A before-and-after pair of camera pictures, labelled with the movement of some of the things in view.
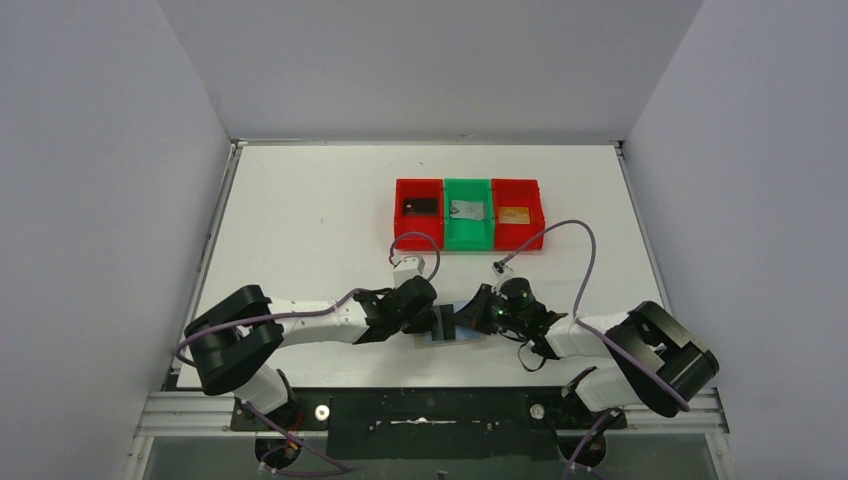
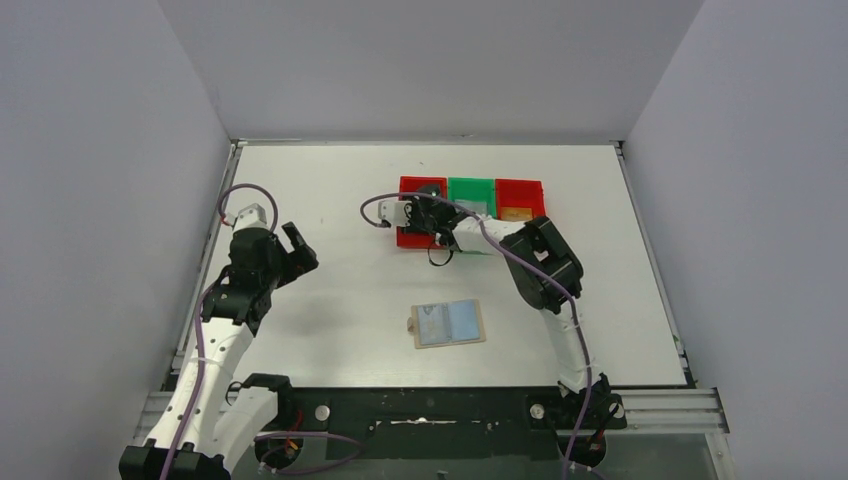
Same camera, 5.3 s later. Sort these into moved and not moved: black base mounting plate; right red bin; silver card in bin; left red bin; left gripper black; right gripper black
Moved: right gripper black; left gripper black
Not moved: black base mounting plate; silver card in bin; left red bin; right red bin
